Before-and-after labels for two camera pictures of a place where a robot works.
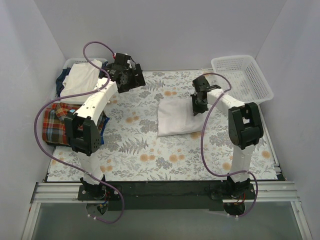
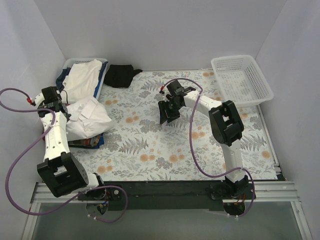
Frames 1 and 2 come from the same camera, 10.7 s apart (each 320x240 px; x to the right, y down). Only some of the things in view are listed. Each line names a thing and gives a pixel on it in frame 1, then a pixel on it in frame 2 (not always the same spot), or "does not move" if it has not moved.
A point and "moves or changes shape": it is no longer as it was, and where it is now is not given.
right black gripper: (198, 103) -> (169, 109)
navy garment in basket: (59, 84) does not move
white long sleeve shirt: (176, 116) moves or changes shape
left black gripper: (136, 77) -> (63, 109)
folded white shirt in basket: (81, 78) does not move
